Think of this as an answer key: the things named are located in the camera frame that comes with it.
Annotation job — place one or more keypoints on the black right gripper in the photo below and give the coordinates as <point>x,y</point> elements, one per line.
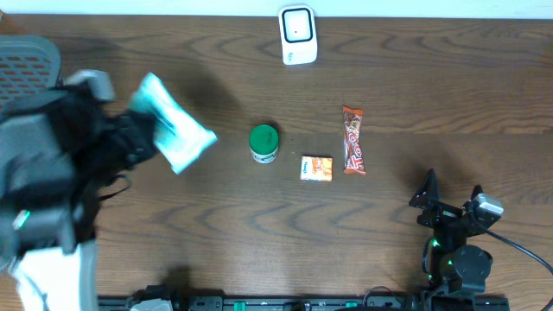
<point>441,212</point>

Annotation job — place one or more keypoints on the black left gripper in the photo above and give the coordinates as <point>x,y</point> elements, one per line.
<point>132,136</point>

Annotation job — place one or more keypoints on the teal wet wipes pack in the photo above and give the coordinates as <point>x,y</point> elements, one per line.
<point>178,136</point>

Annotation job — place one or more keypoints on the orange chocolate bar wrapper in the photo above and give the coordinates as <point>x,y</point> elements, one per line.
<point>353,154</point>

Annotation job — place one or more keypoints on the green lid jar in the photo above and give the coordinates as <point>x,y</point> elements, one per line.
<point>264,143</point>

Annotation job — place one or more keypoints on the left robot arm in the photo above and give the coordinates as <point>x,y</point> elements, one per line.
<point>58,149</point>

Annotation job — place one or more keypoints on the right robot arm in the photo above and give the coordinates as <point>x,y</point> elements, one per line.
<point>457,270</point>

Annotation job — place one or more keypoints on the white barcode scanner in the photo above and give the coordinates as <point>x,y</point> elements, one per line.
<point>298,35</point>

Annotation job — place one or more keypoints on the grey plastic basket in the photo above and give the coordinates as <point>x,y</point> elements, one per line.
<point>29,65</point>

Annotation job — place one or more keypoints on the small orange snack packet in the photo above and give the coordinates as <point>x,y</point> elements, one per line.
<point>315,168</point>

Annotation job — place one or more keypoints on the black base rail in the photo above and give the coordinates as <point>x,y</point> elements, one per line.
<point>218,303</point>

